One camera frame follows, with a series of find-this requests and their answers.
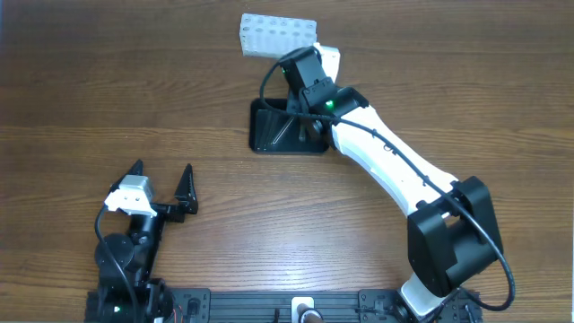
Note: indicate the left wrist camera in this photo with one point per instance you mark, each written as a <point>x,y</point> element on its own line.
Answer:
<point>132,197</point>

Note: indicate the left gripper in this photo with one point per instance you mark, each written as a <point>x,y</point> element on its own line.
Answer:
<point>170,213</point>

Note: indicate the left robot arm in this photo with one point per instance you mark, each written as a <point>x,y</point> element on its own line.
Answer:
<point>134,251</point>

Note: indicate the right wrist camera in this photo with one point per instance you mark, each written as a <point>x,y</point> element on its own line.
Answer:
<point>331,60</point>

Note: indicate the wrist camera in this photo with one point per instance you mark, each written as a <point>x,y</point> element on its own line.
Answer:
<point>132,197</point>
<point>331,60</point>

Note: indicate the black tray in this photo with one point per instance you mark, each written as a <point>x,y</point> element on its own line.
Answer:
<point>287,148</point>

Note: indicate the white test tube rack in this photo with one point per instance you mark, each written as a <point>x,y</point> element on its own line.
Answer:
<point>269,38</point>

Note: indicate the mounting rail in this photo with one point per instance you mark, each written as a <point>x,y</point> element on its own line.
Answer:
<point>251,307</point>

